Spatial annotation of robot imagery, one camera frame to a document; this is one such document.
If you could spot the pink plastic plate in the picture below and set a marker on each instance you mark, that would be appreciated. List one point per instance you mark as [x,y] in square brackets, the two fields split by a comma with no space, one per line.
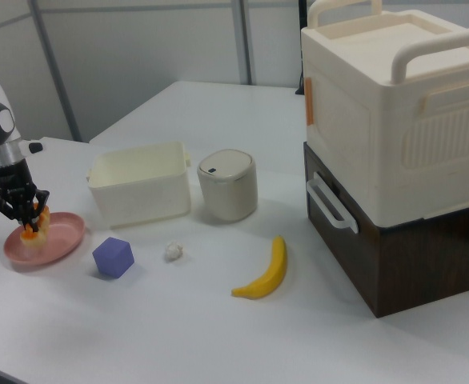
[64,232]

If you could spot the yellow banana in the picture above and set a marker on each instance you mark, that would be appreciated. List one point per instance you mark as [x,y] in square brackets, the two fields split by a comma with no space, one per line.
[270,272]

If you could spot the purple cube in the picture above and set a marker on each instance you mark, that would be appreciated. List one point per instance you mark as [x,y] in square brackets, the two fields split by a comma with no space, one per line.
[112,256]

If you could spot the white square plastic container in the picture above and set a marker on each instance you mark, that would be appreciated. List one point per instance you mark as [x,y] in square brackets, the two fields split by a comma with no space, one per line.
[142,192]

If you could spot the small beige lidded trash can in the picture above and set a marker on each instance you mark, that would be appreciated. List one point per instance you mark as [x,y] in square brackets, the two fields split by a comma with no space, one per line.
[228,188]

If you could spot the black camera stand pole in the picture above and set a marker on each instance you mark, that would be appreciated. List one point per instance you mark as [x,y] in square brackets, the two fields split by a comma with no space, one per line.
[301,48]

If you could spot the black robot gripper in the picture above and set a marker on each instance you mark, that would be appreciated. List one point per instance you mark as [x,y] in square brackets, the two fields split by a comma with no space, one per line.
[15,182]

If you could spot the dark brown storage box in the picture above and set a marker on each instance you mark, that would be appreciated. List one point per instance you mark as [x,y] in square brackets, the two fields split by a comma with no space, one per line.
[398,264]

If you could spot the cream plastic storage box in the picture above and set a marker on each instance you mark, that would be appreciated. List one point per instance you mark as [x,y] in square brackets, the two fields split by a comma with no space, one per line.
[390,120]

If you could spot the bread slice with orange topping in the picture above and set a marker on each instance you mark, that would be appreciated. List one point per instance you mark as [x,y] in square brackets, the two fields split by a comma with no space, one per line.
[36,236]

